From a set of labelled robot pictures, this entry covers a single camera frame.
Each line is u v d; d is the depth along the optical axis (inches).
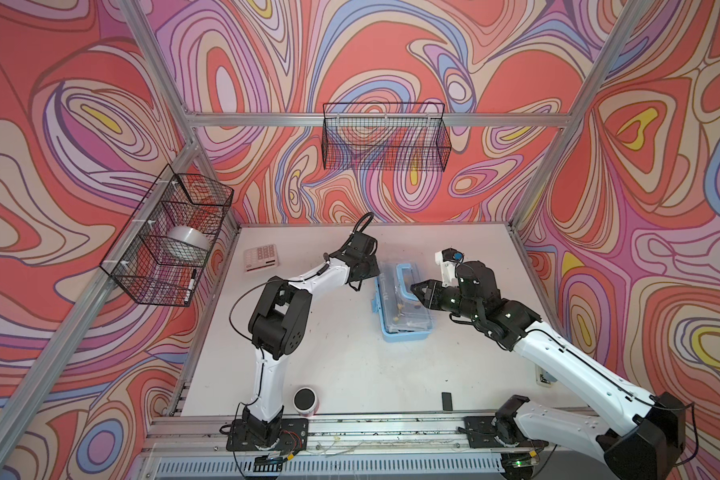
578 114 34.2
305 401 28.9
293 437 28.4
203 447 28.7
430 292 25.2
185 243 27.3
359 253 30.7
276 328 21.5
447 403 30.9
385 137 38.0
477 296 21.9
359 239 31.0
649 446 14.5
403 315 33.8
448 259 26.3
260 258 42.4
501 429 25.6
